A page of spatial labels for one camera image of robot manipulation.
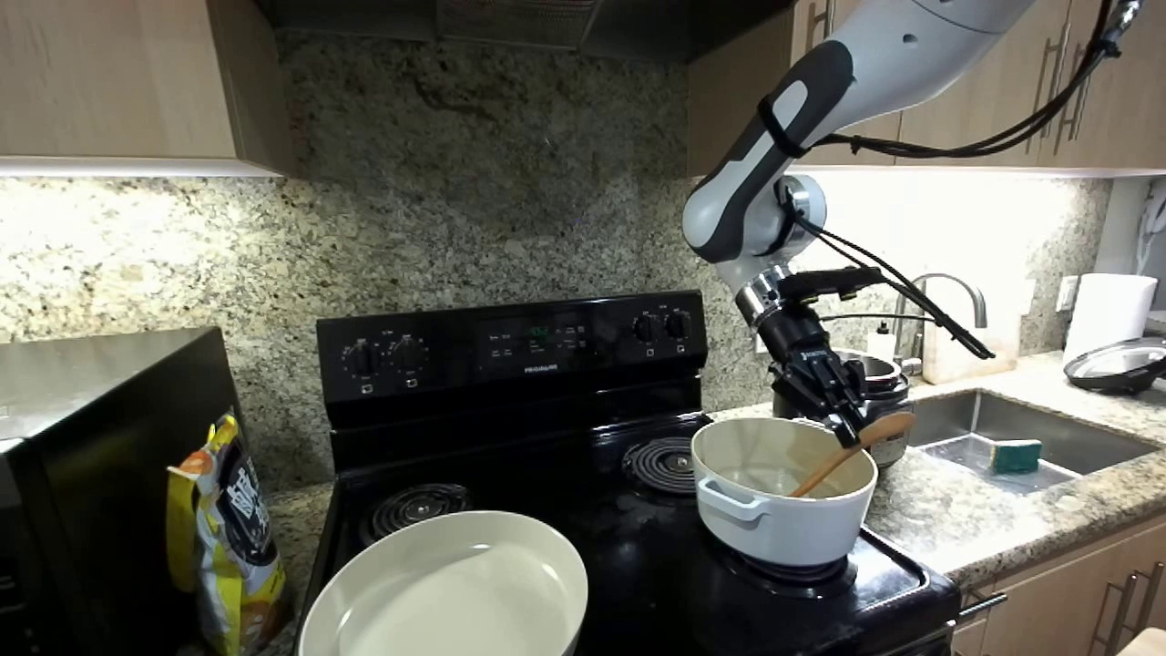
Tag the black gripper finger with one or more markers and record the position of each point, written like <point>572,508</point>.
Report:
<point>819,403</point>
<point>850,413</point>

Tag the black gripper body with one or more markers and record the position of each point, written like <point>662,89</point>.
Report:
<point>804,350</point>

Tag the wooden spatula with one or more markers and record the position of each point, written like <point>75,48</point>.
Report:
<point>850,453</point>

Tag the steel black pressure cooker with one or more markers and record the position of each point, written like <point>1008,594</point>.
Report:
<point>886,389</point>

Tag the small soap bottle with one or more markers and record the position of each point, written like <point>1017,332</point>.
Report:
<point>883,344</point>

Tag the curved steel faucet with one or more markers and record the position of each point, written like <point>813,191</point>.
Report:
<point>968,287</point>

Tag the green blue sponge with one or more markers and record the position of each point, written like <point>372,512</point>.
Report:
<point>1017,453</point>

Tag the steel kitchen sink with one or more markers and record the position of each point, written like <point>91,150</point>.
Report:
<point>1068,431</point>

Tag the white paper towel roll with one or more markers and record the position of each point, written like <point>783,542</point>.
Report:
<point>1108,315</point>

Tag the light wood lower cabinet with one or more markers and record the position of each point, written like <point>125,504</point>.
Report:
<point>1057,603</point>

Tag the light wood cabinet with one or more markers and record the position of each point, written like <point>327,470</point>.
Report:
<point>111,73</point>
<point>1057,603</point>

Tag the black electric stove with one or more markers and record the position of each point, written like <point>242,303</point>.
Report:
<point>510,350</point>

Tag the white frying pan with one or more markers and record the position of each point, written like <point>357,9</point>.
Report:
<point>449,594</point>

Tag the dark range hood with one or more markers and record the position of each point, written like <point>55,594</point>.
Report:
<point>487,23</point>

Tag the yellow black chip bag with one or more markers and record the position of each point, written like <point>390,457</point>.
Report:
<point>230,532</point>

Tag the black microwave oven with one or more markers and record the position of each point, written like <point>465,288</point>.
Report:
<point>84,487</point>

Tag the light wood upper cabinet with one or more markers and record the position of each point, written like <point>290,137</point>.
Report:
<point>111,73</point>

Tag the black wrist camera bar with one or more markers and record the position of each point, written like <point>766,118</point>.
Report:
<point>838,281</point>

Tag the white wall switch plate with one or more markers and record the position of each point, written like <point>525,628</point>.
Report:
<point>1066,293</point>

